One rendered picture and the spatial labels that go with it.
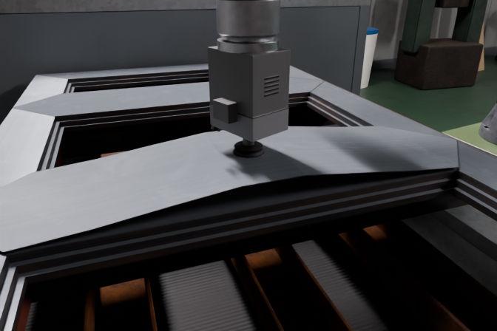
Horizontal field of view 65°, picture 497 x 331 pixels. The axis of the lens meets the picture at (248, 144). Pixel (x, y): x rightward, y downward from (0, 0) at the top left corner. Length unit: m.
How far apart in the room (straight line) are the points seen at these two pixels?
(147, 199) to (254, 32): 0.22
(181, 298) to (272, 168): 0.38
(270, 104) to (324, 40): 1.02
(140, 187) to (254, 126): 0.15
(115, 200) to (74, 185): 0.08
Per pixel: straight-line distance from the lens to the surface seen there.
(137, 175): 0.51
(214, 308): 0.76
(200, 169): 0.49
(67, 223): 0.46
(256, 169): 0.48
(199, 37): 1.31
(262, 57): 0.45
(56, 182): 0.56
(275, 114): 0.48
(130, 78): 1.17
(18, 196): 0.55
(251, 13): 0.45
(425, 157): 0.63
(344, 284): 0.82
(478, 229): 0.82
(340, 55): 1.52
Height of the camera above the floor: 1.09
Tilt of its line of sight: 23 degrees down
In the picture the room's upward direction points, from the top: straight up
